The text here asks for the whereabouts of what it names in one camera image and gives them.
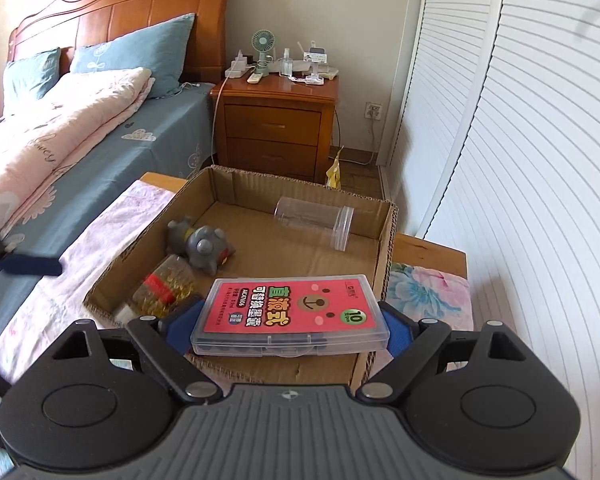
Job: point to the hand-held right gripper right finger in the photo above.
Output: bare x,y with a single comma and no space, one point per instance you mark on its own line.
399,334

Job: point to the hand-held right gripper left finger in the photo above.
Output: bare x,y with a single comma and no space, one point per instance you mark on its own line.
185,327

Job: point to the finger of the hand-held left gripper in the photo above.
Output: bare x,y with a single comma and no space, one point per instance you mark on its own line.
30,265

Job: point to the yellow capsule bottle red label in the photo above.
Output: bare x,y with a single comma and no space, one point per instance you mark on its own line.
165,280

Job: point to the grey toy figure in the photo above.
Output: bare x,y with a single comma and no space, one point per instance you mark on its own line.
202,245

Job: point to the red clear plastic case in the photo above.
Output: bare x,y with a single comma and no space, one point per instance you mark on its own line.
290,310

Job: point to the brown cardboard box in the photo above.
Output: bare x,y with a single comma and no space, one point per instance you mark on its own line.
290,255

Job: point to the clear plastic jar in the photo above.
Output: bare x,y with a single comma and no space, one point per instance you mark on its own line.
310,215

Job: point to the pink quilt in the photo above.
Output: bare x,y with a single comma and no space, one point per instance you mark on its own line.
55,130

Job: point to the blue bed sheet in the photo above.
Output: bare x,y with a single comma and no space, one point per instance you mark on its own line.
145,150

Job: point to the yellow plastic bag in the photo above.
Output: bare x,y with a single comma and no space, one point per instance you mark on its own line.
335,172

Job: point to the blue pillow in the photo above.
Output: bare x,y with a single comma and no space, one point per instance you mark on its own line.
30,80
130,50

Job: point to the white louvered door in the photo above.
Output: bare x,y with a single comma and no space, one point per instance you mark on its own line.
440,85
540,210

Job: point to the wooden nightstand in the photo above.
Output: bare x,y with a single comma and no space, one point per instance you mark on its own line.
270,125

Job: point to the white remote control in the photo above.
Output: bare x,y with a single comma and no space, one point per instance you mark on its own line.
255,78

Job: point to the white power strip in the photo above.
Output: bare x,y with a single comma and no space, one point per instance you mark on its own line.
240,66

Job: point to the small white box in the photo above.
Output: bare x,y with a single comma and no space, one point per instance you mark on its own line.
332,72

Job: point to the wooden headboard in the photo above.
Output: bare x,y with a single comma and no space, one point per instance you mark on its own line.
130,5

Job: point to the clear spray bottle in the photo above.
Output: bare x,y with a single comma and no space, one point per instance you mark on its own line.
286,65

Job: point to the white phone stand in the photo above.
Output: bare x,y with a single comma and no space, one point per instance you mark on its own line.
314,57

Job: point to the small green desk fan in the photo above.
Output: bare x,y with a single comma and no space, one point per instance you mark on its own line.
263,41

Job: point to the white wall socket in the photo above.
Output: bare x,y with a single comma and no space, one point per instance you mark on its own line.
374,110

